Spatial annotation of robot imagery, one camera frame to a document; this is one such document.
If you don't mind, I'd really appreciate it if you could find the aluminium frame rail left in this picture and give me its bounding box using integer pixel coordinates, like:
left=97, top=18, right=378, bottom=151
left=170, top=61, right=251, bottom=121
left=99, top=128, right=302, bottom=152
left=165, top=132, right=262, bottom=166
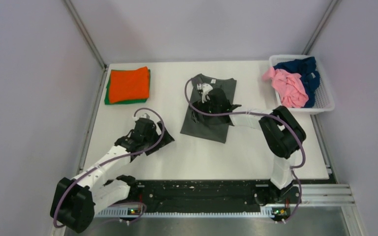
left=63, top=0, right=107, bottom=174

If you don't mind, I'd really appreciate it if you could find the green folded t shirt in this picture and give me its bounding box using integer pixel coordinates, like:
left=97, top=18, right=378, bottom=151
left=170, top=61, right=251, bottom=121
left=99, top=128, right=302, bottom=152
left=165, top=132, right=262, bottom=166
left=104, top=69, right=152, bottom=106

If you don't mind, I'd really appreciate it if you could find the aluminium frame rail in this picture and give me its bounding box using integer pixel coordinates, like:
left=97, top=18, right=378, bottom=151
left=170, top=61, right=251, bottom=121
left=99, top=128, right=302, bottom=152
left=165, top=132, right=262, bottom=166
left=63, top=0, right=107, bottom=174
left=302, top=0, right=342, bottom=55

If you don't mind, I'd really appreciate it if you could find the aluminium frame rail right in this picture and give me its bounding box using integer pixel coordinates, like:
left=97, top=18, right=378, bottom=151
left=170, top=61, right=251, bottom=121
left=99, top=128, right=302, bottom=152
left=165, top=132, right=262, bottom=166
left=302, top=0, right=342, bottom=55

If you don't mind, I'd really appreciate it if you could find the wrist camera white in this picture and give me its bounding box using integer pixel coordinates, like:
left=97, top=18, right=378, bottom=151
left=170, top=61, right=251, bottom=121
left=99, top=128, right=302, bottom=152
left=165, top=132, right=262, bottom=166
left=133, top=113, right=152, bottom=122
left=196, top=83, right=213, bottom=103

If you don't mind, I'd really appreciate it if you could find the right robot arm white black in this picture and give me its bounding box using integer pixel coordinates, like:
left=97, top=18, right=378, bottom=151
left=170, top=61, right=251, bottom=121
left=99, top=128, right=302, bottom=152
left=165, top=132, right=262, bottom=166
left=192, top=84, right=306, bottom=203

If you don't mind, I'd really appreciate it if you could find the white slotted cable duct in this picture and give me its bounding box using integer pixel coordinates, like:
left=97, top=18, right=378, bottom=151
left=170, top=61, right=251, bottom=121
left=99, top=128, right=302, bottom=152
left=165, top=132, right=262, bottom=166
left=95, top=205, right=287, bottom=219

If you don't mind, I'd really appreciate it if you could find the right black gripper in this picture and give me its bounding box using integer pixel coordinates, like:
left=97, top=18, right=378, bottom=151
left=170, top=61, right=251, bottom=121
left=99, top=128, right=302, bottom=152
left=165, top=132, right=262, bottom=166
left=191, top=97, right=221, bottom=124

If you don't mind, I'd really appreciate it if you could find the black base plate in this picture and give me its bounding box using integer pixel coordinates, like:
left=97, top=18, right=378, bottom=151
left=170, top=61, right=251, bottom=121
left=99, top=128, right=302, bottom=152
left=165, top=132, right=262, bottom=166
left=127, top=180, right=300, bottom=213

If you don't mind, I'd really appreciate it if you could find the navy blue t shirt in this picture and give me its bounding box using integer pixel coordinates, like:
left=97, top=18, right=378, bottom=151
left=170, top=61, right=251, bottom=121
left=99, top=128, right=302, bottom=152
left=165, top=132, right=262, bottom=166
left=273, top=57, right=320, bottom=108

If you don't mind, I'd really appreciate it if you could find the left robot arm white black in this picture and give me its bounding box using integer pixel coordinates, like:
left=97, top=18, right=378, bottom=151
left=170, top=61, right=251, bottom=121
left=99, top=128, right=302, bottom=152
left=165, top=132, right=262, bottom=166
left=50, top=117, right=174, bottom=233

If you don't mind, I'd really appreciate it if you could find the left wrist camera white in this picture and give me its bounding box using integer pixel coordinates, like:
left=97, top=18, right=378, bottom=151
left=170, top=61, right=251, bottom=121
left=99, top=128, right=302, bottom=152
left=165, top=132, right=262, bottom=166
left=133, top=113, right=152, bottom=122

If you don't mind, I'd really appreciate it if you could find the orange folded t shirt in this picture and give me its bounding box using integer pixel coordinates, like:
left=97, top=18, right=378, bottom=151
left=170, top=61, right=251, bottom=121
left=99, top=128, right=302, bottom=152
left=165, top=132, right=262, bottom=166
left=108, top=66, right=151, bottom=104

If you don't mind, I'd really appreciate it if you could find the grey t shirt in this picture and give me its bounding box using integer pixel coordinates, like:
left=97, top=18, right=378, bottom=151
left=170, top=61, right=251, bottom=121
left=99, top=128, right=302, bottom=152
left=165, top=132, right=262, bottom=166
left=180, top=74, right=237, bottom=144

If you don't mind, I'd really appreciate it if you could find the white plastic basket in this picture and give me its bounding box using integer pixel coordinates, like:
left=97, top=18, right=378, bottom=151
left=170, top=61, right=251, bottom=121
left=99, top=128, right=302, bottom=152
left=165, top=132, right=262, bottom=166
left=269, top=55, right=335, bottom=115

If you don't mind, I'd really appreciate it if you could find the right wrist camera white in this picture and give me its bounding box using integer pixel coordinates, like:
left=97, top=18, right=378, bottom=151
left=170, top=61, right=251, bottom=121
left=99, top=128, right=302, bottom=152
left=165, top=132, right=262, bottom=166
left=196, top=83, right=213, bottom=103

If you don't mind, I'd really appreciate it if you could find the pink t shirt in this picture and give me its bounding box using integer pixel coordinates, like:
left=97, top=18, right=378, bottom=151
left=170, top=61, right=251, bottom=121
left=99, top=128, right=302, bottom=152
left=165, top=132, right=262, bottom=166
left=262, top=67, right=309, bottom=108

